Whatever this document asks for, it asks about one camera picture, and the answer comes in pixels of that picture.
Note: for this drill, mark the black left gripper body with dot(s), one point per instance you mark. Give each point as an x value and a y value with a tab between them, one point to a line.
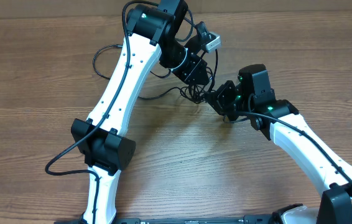
188	66

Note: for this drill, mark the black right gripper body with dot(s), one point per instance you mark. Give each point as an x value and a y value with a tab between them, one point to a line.
229	101

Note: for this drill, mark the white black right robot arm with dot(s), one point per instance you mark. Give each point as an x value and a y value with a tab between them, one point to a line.
280	122

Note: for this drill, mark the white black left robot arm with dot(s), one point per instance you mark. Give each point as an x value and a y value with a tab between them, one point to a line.
149	38

